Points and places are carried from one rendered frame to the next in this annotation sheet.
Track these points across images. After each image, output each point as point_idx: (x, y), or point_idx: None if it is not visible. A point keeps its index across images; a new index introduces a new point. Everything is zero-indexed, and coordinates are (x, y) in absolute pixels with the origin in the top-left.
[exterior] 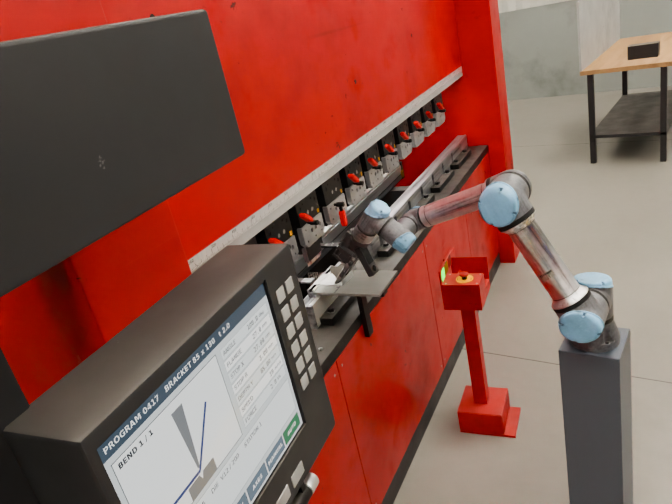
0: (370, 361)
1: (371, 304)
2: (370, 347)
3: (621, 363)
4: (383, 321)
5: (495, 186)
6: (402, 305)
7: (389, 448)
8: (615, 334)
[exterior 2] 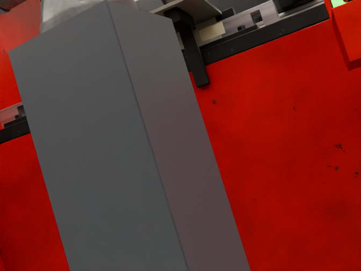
0: (209, 123)
1: (222, 49)
2: (212, 105)
3: (27, 66)
4: (258, 80)
5: None
6: (336, 70)
7: (254, 266)
8: (47, 6)
